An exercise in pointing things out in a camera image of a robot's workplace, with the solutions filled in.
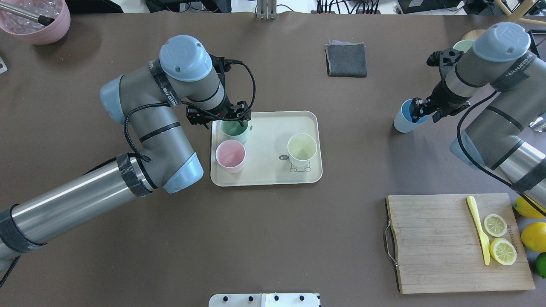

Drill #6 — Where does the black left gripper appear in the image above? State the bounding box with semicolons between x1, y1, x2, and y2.
186;96;252;128

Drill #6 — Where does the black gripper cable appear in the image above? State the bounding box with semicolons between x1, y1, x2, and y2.
456;90;546;216
123;58;257;163

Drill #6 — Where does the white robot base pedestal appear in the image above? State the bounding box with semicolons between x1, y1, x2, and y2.
208;292;321;307

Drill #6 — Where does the metal muddler in bowl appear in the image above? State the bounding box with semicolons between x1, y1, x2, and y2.
0;1;55;26

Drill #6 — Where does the green bowl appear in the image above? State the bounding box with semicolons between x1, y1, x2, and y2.
453;39;475;53

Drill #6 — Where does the lower lemon slice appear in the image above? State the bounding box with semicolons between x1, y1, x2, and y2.
489;237;517;266

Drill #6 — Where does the whole lemon near board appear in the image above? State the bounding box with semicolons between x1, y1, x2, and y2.
513;196;545;219

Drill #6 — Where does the blue plastic cup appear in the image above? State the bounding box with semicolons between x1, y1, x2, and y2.
393;99;429;133

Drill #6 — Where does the pink mixing bowl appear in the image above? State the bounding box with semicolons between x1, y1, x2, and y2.
0;0;71;45

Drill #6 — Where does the yellow plastic knife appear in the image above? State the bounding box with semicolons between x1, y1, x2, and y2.
466;195;491;266

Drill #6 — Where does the wooden cutting board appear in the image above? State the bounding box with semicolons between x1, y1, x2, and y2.
386;194;535;295

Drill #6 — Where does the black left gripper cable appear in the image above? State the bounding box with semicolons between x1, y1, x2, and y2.
123;58;257;163

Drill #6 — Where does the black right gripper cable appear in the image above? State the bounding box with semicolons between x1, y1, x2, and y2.
456;90;546;216

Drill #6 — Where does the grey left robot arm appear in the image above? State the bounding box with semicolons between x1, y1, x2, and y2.
1;35;252;272

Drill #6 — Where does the wooden cup stand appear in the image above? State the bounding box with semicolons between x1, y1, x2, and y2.
462;0;546;40

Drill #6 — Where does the cream rabbit tray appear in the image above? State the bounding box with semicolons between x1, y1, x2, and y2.
210;110;322;187

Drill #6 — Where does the green lime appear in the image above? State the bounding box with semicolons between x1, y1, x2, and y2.
534;252;546;279

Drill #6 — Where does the pale yellow plastic cup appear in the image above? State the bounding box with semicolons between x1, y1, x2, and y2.
287;133;318;167

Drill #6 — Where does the upper lemon slice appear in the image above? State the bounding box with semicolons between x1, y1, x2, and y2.
483;214;508;237

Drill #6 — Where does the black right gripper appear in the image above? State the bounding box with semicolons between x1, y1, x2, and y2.
409;79;472;123

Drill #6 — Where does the lemon slice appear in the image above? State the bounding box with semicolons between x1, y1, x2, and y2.
489;237;517;266
483;214;508;237

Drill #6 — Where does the green plastic cup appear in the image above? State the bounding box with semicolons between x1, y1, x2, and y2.
220;120;251;144

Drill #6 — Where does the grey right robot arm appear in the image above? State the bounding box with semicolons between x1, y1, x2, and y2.
402;22;546;213

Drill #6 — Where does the grey folded cloth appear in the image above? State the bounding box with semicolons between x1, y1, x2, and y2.
325;40;367;78

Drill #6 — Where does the pink plastic cup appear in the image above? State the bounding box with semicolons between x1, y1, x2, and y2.
215;139;246;174

